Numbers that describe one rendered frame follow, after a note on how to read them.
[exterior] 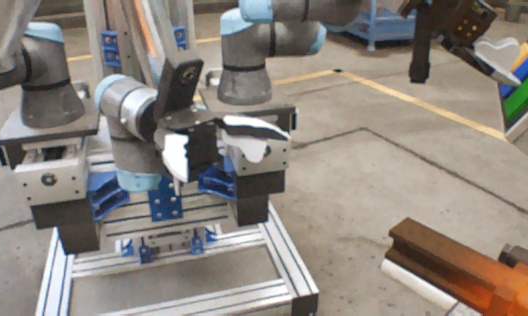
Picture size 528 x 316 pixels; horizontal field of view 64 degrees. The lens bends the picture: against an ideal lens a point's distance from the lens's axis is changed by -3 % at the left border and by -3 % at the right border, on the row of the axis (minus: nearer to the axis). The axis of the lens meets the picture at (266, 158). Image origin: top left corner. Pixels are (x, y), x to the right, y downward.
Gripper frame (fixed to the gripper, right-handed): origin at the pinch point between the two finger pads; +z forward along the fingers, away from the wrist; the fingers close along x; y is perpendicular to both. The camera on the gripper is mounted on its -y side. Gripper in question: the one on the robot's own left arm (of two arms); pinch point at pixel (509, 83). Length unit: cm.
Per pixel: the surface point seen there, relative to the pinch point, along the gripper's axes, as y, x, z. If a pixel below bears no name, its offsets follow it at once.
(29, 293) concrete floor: -159, 2, -71
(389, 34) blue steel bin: -113, 451, -25
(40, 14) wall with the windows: -350, 387, -444
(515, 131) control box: -3.5, -7.0, 3.8
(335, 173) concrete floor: -118, 140, 1
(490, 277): -2.8, -46.4, -2.9
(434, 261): -5.7, -44.6, -5.6
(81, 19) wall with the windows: -344, 430, -407
